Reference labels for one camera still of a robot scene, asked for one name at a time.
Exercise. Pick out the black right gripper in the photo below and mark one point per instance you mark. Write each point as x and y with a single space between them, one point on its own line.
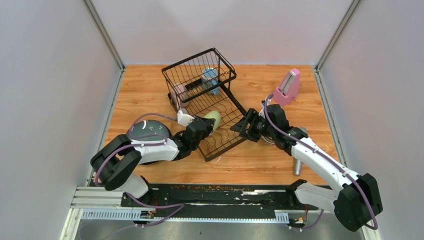
251 116

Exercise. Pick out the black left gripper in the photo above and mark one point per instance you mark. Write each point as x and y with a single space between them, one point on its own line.
210 122

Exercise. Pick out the light green mug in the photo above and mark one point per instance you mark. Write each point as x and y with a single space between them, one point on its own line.
214 118

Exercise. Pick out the patterned ceramic bowl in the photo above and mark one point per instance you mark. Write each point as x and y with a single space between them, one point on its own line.
268 140

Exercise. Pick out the pink ceramic mug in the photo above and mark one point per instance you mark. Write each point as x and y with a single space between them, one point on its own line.
178 95

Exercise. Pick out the blue butterfly mug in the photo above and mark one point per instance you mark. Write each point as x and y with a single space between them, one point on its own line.
209 78

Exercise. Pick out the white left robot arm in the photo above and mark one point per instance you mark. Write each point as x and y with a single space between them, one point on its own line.
115 163

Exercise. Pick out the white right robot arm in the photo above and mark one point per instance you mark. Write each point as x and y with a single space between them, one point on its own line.
353 198

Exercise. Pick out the blue-grey ceramic plate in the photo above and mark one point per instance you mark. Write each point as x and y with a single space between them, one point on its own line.
145 135

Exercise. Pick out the pink metronome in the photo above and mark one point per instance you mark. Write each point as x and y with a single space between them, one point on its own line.
288 89

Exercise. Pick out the silver microphone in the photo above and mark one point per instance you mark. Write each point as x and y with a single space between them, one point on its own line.
297 164

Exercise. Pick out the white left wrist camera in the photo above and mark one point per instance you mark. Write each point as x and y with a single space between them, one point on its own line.
184 118

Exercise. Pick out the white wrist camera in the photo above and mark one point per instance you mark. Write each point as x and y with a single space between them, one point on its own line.
184 118
263 104

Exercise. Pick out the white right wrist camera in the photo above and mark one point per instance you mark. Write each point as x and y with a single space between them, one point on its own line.
263 104

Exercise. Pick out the black wire dish rack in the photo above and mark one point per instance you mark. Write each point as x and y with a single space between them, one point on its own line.
217 98

